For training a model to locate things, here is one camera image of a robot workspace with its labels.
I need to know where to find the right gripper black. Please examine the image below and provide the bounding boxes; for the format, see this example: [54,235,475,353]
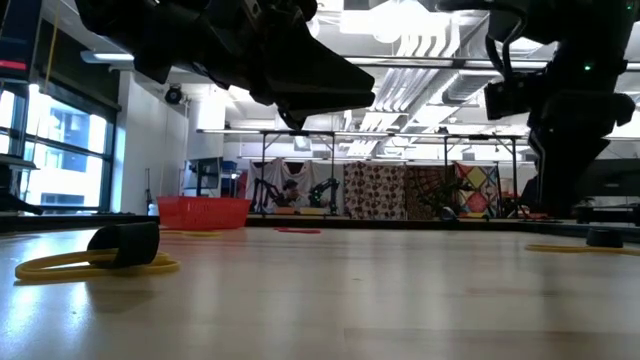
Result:
[529,89,636,217]

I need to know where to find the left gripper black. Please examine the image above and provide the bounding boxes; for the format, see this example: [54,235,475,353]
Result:
[199,0,376,131]

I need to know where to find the wide black rubber band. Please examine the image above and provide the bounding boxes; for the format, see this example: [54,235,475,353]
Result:
[585,228,625,249]
[86,221,162,270]

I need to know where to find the thin yellow rubber band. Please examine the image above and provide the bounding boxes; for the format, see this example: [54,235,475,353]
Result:
[524,243,640,257]
[14,248,182,282]
[158,229,224,238]

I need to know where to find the black background monitor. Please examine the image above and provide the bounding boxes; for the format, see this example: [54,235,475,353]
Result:
[579,158,640,197]

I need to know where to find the colourful geometric hanging cloth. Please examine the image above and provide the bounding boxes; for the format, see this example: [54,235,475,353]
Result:
[452,161,501,219]

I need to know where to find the white hanging sheet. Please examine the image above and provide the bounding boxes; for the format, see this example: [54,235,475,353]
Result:
[246,157,346,214]

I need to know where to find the blue storage bins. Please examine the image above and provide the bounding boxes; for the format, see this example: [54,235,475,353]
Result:
[221,159,239,196]

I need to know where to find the brown dotted hanging cloth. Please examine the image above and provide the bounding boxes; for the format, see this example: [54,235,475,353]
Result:
[343,160,408,221]

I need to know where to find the dark orange patterned cloth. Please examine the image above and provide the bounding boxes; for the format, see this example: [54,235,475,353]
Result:
[404,163,457,221]

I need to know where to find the red plastic basket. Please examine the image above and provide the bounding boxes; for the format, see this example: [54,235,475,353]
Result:
[156,195,253,231]

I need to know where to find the large window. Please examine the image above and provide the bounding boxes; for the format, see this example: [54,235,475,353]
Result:
[0,82,121,214]

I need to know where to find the black background metal frame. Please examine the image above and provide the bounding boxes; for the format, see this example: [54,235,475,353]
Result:
[259,130,337,216]
[442,133,520,219]

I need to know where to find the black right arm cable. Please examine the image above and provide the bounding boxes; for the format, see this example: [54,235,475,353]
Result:
[484,14,526,81]

